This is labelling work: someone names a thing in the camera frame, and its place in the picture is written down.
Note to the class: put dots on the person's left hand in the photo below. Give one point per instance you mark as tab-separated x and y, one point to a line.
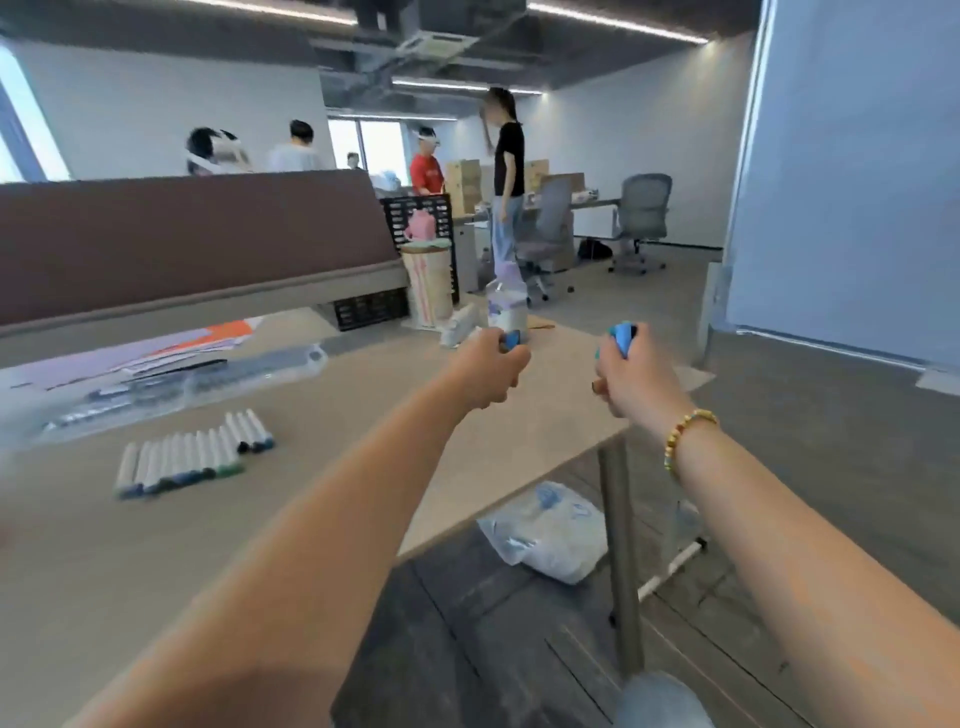
484	371

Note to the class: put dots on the person's right hand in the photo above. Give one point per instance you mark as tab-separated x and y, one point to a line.
637	382

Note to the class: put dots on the group of cool-coloured marker caps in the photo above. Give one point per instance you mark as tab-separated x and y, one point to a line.
622	336

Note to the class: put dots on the clear plastic marker case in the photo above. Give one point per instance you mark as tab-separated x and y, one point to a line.
247	371

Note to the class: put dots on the group of cool-coloured white markers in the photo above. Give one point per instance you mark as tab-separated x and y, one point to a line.
187	454

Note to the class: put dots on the person's right forearm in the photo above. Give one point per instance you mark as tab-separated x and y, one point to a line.
810	570

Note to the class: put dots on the person's left forearm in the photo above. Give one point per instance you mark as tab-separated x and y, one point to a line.
300	570

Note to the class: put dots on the white plush toy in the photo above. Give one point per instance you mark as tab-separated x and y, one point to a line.
459	326

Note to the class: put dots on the clear bottle purple cap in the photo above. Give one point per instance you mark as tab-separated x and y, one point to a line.
506	307

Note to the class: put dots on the striped tumbler pink lid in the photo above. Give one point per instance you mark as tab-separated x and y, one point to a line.
427	285

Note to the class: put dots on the black bag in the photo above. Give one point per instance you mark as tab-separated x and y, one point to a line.
595	250

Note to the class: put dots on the grey desk leg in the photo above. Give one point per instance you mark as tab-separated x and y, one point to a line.
622	540

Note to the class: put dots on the grey office chair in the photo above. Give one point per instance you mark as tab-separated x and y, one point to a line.
641	210
551	217

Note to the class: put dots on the white plastic bag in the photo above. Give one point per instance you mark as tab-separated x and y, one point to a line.
555	536

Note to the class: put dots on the black plastic file rack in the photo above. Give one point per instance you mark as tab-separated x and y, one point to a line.
397	217

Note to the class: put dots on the grey office desk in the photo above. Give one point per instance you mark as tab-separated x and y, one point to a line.
592	201

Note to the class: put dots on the orange paper sheet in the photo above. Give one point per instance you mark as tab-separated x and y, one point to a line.
225	332

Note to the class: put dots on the grey desk riser shelf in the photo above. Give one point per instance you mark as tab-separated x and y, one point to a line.
225	307

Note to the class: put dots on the papers with orange sheet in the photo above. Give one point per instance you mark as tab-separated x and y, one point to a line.
217	349

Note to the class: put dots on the linear ceiling light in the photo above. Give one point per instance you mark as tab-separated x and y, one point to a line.
285	10
465	86
615	21

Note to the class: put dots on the mobile whiteboard with stand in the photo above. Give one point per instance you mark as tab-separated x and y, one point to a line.
847	187

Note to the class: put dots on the black smartphone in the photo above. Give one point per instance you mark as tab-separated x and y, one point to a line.
187	367

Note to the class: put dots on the brown fabric desk divider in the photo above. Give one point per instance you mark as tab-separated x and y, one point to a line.
187	240

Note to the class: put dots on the ceiling air conditioner unit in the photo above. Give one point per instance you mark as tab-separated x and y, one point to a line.
436	45

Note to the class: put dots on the lilac paper sheet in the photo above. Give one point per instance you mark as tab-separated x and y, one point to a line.
90	360

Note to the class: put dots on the dark window frame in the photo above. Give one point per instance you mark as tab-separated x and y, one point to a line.
16	142

